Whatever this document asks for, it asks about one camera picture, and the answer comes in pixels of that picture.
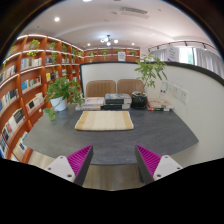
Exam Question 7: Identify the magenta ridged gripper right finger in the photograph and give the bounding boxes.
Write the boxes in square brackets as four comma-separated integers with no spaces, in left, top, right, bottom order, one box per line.
[135,145,182,184]

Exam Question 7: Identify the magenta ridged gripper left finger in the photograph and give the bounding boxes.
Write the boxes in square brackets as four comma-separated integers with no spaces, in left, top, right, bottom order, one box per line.
[45,145,93,186]

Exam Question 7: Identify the stack of light books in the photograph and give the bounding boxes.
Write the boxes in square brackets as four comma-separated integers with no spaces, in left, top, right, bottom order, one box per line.
[75,97,104,110]

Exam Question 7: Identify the stack of dark books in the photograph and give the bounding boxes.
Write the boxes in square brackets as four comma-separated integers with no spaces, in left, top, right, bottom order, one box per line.
[103,94,132,110]

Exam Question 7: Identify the potted pothos in white pot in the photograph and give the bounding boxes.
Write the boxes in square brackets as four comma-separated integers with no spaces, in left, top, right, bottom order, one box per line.
[44,76,84,120]

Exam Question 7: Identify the left brown padded chair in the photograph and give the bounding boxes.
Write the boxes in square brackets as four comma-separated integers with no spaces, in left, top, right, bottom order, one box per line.
[86,80,116,97]

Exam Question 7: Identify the brown padded chair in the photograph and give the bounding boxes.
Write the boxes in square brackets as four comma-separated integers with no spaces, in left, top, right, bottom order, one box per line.
[117,79,144,95]
[86,80,116,97]

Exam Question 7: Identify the right brown padded chair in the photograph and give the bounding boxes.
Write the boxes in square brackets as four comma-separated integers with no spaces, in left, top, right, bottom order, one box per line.
[117,79,144,95]

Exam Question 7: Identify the tall leafy plant black pot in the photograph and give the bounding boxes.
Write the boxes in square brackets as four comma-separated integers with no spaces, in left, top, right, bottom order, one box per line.
[132,53,167,109]

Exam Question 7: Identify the orange wooden bookshelf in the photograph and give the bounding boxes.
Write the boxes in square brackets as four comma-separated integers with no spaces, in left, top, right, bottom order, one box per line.
[0,34,140,162]

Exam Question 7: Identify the white framed sign on shelf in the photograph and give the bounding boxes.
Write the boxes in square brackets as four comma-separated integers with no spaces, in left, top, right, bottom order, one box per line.
[117,51,126,62]

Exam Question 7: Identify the white window curtains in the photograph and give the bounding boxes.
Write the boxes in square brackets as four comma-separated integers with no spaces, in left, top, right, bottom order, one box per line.
[152,46,224,79]

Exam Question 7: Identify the ceiling chandelier lamp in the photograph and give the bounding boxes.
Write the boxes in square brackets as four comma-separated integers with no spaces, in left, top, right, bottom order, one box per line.
[100,35,119,46]

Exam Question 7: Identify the books stack near wall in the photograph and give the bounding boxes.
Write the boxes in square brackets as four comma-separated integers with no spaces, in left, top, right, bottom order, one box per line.
[148,100,174,112]

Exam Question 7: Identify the white wall socket panel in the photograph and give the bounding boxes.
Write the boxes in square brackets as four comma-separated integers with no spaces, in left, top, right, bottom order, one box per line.
[172,85,189,104]

